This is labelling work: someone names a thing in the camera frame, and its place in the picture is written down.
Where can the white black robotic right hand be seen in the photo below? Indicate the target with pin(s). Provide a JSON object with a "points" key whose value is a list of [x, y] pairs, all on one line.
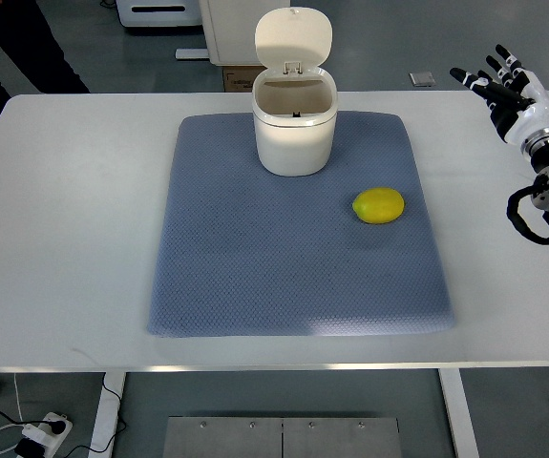
{"points": [[517, 101]]}

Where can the yellow lemon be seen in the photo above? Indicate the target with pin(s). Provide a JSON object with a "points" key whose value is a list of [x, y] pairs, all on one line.
{"points": [[378, 205]]}

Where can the white trash can open lid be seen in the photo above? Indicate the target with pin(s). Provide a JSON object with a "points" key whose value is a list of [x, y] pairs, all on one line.
{"points": [[294, 100]]}

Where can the grey floor socket plate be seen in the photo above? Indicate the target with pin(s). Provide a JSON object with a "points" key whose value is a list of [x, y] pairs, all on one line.
{"points": [[422, 79]]}

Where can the cardboard box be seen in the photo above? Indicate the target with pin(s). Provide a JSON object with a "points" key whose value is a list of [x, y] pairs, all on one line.
{"points": [[240, 79]]}

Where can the white cabinet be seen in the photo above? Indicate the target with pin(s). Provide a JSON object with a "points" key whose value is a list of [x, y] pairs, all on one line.
{"points": [[229, 30]]}

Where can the white table leg right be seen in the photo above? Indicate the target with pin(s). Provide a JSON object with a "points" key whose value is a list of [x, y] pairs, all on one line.
{"points": [[459, 417]]}

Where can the white table leg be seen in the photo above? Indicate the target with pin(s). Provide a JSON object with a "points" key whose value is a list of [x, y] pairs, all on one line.
{"points": [[459, 417], [107, 424]]}

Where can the blue textured mat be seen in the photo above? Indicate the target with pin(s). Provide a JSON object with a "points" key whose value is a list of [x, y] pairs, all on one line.
{"points": [[244, 252]]}

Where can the white appliance with slot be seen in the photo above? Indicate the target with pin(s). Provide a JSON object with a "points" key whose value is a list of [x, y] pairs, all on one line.
{"points": [[158, 13]]}

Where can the person in dark trousers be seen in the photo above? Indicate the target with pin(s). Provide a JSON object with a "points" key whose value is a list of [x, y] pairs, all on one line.
{"points": [[27, 40]]}

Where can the white table leg left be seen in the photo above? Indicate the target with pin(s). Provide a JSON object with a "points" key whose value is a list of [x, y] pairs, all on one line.
{"points": [[107, 424]]}

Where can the white power strip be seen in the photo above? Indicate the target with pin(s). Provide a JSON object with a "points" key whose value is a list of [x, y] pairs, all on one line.
{"points": [[50, 432]]}

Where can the grey metal base plate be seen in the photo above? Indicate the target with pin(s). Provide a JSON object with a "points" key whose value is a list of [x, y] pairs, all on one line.
{"points": [[281, 437]]}

